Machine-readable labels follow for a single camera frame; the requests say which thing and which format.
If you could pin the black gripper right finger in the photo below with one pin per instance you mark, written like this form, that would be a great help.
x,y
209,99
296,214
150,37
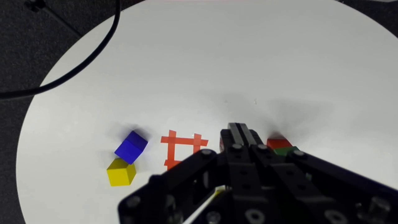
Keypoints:
x,y
315,186

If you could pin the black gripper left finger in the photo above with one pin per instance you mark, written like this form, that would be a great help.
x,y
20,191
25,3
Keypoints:
x,y
194,178

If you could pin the orange toy block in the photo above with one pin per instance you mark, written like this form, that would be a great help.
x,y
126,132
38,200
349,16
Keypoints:
x,y
278,143

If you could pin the blue toy block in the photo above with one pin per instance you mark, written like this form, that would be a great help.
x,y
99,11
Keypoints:
x,y
131,147

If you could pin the yellow toy block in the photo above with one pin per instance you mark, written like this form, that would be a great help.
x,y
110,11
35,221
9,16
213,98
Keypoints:
x,y
120,174

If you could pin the orange tape grid mark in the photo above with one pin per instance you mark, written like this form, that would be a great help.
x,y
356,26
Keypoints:
x,y
178,144

